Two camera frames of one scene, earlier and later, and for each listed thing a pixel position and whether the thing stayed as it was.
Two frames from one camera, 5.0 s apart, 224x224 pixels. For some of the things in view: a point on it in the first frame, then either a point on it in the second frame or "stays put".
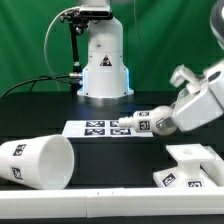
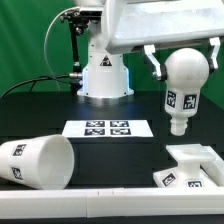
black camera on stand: x=95 y=12 stays put
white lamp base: x=189 y=173 stays put
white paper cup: x=44 y=162 stays put
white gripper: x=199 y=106 to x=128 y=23
